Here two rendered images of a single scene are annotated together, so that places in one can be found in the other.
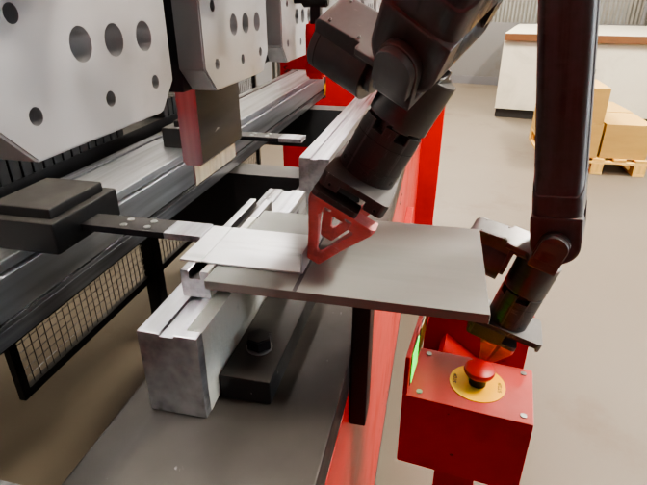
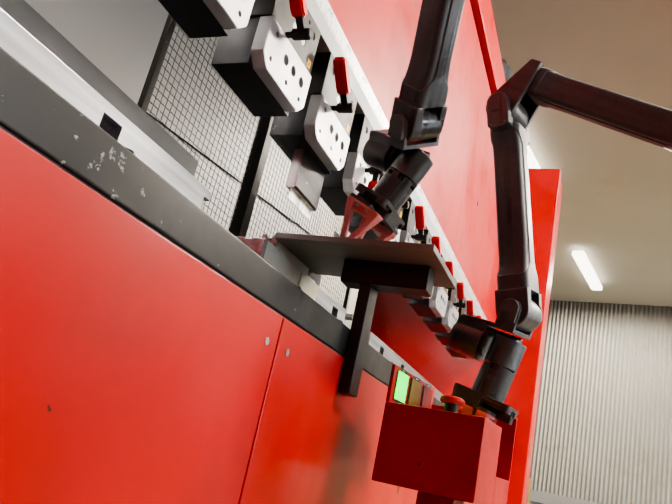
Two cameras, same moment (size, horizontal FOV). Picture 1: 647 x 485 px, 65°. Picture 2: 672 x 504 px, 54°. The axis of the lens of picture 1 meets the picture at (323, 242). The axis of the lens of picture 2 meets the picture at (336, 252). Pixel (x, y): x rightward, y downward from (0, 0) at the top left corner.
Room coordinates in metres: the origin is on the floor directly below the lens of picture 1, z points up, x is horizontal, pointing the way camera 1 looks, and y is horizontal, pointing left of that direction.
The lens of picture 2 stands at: (-0.55, -0.18, 0.67)
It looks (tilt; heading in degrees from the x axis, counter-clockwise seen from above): 18 degrees up; 11
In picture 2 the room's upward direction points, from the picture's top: 13 degrees clockwise
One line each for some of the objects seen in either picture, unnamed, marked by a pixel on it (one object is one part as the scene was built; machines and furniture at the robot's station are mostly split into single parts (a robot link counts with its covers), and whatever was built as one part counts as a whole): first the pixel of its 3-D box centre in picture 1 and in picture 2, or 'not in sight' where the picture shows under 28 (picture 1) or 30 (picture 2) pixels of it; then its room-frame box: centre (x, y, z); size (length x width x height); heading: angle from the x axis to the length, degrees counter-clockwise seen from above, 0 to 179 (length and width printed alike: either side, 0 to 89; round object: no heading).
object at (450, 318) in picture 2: not in sight; (443, 304); (1.65, -0.15, 1.26); 0.15 x 0.09 x 0.17; 167
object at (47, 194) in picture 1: (104, 216); not in sight; (0.55, 0.26, 1.01); 0.26 x 0.12 x 0.05; 77
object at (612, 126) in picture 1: (587, 118); not in sight; (4.26, -2.22, 0.32); 1.09 x 0.78 x 0.64; 163
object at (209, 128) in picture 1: (212, 124); (304, 185); (0.51, 0.11, 1.13); 0.10 x 0.02 x 0.10; 167
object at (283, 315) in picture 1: (287, 308); not in sight; (0.53, 0.05, 0.89); 0.30 x 0.05 x 0.03; 167
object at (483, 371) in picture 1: (478, 376); (451, 407); (0.52, -0.20, 0.79); 0.04 x 0.04 x 0.04
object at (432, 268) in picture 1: (354, 256); (367, 261); (0.47, -0.03, 1.00); 0.26 x 0.18 x 0.01; 77
